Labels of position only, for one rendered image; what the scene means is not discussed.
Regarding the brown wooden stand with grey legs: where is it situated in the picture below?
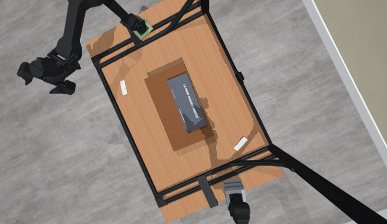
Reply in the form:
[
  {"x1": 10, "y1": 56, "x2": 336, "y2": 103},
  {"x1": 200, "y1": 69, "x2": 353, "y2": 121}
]
[{"x1": 144, "y1": 62, "x2": 214, "y2": 151}]

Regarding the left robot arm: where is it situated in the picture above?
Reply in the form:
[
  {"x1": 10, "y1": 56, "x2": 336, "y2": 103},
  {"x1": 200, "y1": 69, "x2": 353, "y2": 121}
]
[{"x1": 228, "y1": 193, "x2": 250, "y2": 224}]

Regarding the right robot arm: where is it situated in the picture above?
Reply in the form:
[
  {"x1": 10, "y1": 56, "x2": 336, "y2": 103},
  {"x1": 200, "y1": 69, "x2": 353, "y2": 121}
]
[{"x1": 30, "y1": 0, "x2": 149, "y2": 78}]

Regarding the dark grey network switch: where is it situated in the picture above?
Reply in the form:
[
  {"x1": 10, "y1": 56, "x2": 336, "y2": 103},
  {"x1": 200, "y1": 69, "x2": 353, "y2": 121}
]
[{"x1": 167, "y1": 73, "x2": 207, "y2": 132}]

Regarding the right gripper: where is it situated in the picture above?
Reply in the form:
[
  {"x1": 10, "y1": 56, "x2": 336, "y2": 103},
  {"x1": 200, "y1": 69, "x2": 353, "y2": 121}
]
[{"x1": 17, "y1": 62, "x2": 76, "y2": 95}]

